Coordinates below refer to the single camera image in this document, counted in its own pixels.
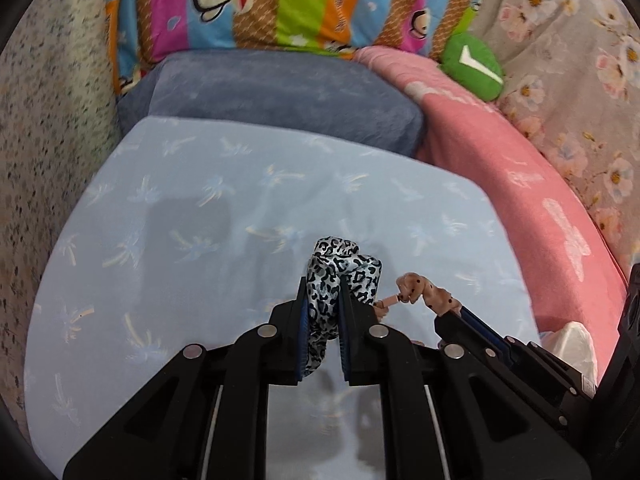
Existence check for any green round cushion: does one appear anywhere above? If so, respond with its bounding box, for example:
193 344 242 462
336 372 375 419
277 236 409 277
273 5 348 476
439 34 505 102

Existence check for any pink dotted scrunchie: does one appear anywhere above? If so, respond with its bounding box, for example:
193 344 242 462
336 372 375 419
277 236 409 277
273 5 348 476
375 272 461 323

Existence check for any pink blanket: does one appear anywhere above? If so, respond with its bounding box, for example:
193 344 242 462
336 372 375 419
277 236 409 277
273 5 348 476
355 46 629 356

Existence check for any grey flower print sheet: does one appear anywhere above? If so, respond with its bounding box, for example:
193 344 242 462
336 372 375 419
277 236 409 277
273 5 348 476
470 0 640 281

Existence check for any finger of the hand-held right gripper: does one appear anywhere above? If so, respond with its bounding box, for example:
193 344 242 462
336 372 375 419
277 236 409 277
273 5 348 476
457 306 508 351
434 310 506 361

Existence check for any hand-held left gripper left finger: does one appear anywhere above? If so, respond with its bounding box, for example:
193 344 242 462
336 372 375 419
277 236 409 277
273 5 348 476
62 275 311 480

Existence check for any pale small-floral sheet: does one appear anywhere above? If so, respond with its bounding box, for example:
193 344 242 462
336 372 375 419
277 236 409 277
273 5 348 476
0 0 126 411

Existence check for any blue-grey pillow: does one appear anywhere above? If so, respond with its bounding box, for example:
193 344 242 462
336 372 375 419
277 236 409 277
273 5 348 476
116 50 427 159

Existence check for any white sheer scrunchie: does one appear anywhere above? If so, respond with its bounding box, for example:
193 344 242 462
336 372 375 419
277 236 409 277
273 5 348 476
540 321 599 386

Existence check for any colourful striped cartoon blanket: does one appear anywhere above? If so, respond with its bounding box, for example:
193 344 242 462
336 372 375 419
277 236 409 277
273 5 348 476
105 0 493 96

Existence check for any leopard print scrunchie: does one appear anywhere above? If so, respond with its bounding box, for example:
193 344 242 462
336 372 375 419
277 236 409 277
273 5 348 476
302 236 383 378

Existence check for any light blue palm print cloth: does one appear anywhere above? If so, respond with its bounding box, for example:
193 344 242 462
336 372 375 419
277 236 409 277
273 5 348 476
24 116 546 480

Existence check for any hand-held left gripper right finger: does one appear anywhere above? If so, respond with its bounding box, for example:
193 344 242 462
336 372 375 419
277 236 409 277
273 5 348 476
337 280 593 480

